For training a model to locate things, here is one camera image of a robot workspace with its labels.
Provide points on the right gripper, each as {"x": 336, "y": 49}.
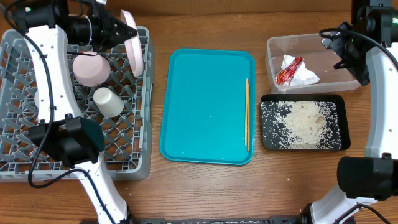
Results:
{"x": 362, "y": 71}

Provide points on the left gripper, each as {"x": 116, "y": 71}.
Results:
{"x": 109, "y": 25}

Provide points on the large white plate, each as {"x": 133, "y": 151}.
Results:
{"x": 133, "y": 46}

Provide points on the small pink bowl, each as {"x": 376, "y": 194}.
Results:
{"x": 91, "y": 70}

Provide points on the white tissue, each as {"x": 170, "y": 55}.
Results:
{"x": 303, "y": 76}

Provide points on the white paper cup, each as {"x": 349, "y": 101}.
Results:
{"x": 108, "y": 103}

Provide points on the red snack wrapper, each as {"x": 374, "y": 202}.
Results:
{"x": 286, "y": 75}

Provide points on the grey metal saucer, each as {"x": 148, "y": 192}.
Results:
{"x": 37, "y": 99}

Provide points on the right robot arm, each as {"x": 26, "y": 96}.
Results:
{"x": 367, "y": 47}

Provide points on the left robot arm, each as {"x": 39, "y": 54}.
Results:
{"x": 63, "y": 133}

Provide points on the clear plastic bin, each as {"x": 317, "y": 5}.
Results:
{"x": 317, "y": 59}

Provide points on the grey plastic dish rack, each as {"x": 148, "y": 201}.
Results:
{"x": 128, "y": 136}

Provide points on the black plastic tray bin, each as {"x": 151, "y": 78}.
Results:
{"x": 336, "y": 99}

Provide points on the rice leftovers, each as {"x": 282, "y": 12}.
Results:
{"x": 300, "y": 125}

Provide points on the left wooden chopstick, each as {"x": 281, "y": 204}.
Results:
{"x": 246, "y": 114}

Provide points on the wooden chopstick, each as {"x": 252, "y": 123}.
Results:
{"x": 248, "y": 147}
{"x": 246, "y": 114}

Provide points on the right wooden chopstick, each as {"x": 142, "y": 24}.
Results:
{"x": 248, "y": 147}

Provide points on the teal serving tray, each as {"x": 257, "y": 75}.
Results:
{"x": 204, "y": 107}

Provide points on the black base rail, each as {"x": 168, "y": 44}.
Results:
{"x": 278, "y": 219}

